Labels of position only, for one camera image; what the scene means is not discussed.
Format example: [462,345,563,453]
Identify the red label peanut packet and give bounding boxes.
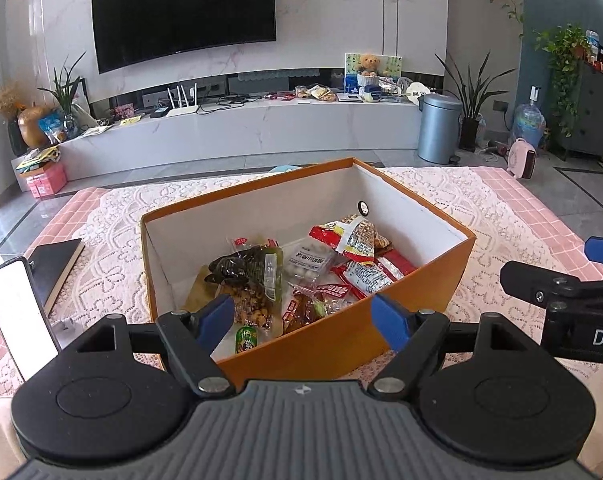
[309,214,393,263]

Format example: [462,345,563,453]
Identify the white lace tablecloth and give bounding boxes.
[11,165,603,411]

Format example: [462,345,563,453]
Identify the stack of papers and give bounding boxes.
[14,146,62,173]

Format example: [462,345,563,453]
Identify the black cables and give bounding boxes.
[196,92,254,113]

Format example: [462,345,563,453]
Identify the clear packet of white balls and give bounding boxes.
[284,241,336,281]

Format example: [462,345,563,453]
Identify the white smartphone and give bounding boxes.
[0,256,61,381]

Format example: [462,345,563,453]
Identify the small green snack packet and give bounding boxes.
[234,325,259,356]

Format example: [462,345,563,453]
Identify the clear mixed nut packet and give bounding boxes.
[185,270,277,333]

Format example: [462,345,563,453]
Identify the orange cardboard box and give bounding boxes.
[140,156,477,391]

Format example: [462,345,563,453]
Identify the small red snack packet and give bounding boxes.
[281,285,327,336]

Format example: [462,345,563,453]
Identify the orange round vase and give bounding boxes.
[17,105,54,148]

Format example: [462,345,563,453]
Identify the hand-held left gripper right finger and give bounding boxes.
[370,292,543,397]

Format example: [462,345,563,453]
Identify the brown teddy bear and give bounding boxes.
[356,53,382,77]

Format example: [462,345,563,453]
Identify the dark grey cabinet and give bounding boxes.
[551,60,603,163]

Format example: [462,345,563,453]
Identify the row of small bottles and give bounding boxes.
[584,30,603,78]

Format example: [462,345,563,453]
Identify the trailing pothos plant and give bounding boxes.
[534,24,589,138]

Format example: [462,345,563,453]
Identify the black notebook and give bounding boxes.
[25,239,86,316]

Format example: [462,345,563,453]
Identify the blue snack bag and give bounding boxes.
[38,110,67,143]

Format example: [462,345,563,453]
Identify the grey pedal bin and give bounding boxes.
[417,92,463,164]

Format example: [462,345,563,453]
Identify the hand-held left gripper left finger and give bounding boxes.
[60,294,234,398]

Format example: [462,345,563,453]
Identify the tall leafy potted plant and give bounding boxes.
[434,50,517,151]

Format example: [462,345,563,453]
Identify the pink storage box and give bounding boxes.
[25,164,68,198]

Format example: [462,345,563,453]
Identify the white router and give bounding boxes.
[166,82,199,118]

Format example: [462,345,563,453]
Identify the clear packet of dark snacks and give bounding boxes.
[309,292,357,318]

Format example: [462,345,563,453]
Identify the white marble media console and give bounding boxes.
[56,91,425,181]

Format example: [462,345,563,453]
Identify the pink space heater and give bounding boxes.
[506,138,539,180]

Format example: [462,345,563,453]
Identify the dark green snack packet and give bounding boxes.
[208,242,285,311]

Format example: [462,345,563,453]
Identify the blue water jug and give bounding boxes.
[513,85,547,150]

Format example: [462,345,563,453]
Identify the dried flower bunch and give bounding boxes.
[0,82,27,116]

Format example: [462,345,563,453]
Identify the black curved television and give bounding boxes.
[90,0,277,75]

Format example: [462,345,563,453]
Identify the pile of snack packets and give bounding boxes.
[294,85,338,102]

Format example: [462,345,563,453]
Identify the small green potted plant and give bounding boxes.
[37,51,89,133]

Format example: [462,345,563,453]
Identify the large red white snack bag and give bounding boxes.
[331,252,417,302]

